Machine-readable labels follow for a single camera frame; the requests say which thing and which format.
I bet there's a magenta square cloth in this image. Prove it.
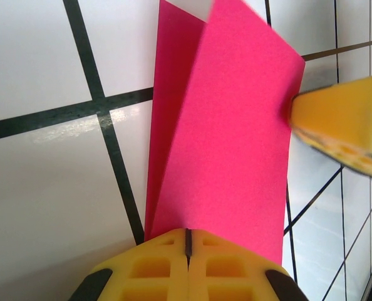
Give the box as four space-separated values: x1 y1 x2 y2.
144 0 306 267

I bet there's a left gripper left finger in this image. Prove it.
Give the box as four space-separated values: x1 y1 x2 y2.
68 228 189 301

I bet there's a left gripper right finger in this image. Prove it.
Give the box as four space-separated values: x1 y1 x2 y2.
187 229 309 301

